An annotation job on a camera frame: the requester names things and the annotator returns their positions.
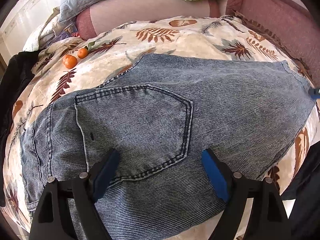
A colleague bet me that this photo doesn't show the large orange tangerine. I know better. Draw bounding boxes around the large orange tangerine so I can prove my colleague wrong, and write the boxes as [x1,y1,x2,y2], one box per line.
[62,54,78,69]

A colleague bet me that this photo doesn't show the leaf pattern plush blanket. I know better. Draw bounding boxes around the leaf pattern plush blanket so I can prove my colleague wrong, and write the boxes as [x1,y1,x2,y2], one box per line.
[1,16,304,239]

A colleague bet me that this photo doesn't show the small orange tangerine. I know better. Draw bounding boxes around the small orange tangerine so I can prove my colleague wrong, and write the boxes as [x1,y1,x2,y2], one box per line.
[77,48,88,59]

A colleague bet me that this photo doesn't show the white crumpled cloth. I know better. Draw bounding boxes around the white crumpled cloth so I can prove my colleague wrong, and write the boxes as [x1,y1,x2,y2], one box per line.
[22,7,60,52]

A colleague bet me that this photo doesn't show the black garment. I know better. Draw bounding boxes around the black garment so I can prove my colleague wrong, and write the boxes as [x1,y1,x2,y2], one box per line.
[0,50,42,208]

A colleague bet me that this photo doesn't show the blue denim jeans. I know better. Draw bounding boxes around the blue denim jeans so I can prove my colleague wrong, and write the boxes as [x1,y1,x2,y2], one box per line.
[20,54,316,239]

